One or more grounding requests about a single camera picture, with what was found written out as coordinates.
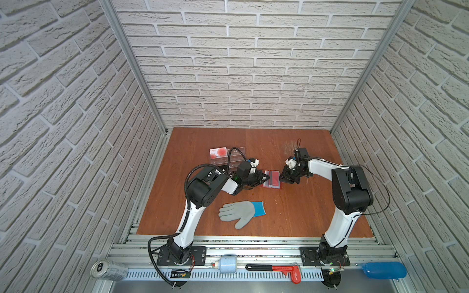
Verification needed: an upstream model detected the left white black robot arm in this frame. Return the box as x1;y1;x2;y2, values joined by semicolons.
147;147;271;263

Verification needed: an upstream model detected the red white card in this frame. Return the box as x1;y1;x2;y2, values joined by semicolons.
210;147;228;160

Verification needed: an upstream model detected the clear acrylic card organizer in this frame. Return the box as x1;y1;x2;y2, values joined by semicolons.
209;146;247;173

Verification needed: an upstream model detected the black round foot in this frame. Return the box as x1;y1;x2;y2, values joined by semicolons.
322;270;341;289

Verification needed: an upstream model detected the red black pipe wrench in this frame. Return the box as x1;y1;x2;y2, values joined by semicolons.
245;264;301;284

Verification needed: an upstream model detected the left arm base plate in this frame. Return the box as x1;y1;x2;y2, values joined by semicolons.
156;245;207;266

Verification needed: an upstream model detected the grey blue work glove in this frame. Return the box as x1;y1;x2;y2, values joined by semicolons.
218;201;266;230

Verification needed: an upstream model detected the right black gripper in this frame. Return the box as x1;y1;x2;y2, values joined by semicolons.
277;165;306;184

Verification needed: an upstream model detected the silver drink can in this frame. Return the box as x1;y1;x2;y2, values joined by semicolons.
90;260;128;282

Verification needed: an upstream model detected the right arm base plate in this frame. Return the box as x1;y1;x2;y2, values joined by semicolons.
299;246;351;267

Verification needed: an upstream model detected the aluminium rail frame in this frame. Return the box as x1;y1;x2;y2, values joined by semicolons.
91;235;416;293

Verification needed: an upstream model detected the white plastic bottle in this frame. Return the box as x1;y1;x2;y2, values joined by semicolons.
212;255;238;274

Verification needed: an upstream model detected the red leather card holder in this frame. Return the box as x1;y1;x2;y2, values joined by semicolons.
263;170;280;189

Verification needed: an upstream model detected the blue plastic bottle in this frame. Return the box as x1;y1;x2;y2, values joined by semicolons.
362;262;407;280

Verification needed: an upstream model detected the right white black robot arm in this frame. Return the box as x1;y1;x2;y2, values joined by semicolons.
280;139;391;266

